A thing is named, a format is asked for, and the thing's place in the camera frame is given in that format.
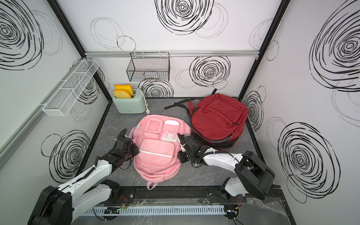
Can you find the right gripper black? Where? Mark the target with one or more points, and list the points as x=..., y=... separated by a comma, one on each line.
x=180, y=157

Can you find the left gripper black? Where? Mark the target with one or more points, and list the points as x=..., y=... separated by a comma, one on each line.
x=135, y=148

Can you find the pink tape outline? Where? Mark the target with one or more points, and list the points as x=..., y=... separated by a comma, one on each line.
x=156, y=137

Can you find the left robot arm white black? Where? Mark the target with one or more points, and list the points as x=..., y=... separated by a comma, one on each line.
x=63, y=204

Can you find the mint green toaster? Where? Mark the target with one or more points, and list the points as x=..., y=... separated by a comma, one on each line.
x=133, y=105

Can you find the front yellow toast slice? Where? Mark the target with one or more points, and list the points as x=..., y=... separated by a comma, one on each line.
x=119, y=93

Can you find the yellow toast slice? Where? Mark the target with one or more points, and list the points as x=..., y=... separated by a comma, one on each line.
x=119, y=93
x=126, y=87

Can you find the rear yellow toast slice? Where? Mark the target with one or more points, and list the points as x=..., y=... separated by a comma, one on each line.
x=126, y=87

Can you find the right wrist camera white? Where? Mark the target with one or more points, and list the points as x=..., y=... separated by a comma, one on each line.
x=180, y=141

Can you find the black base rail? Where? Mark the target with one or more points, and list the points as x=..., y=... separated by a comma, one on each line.
x=211, y=194

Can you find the white slotted cable duct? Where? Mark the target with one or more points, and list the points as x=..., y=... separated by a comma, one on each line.
x=157, y=210

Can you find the white mesh wall shelf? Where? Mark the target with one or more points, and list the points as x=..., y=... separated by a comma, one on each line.
x=71, y=88

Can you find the black wire basket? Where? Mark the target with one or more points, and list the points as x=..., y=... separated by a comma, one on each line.
x=149, y=65

